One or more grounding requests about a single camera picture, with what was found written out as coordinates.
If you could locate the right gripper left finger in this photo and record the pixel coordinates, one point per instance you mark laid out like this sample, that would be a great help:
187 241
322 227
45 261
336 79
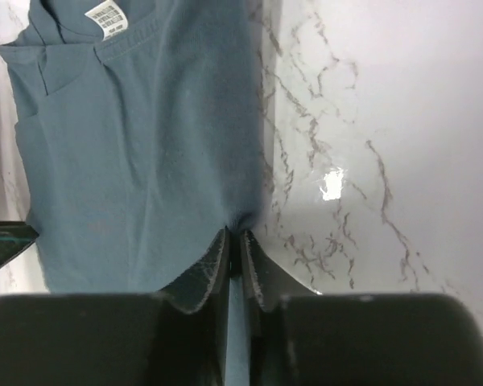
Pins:
192 327

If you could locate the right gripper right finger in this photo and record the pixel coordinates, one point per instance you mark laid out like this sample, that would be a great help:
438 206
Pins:
265 283

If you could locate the grey-blue t shirt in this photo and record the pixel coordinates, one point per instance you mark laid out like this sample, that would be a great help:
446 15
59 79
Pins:
139 135

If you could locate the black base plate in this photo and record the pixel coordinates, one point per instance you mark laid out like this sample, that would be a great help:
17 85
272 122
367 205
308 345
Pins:
15 238

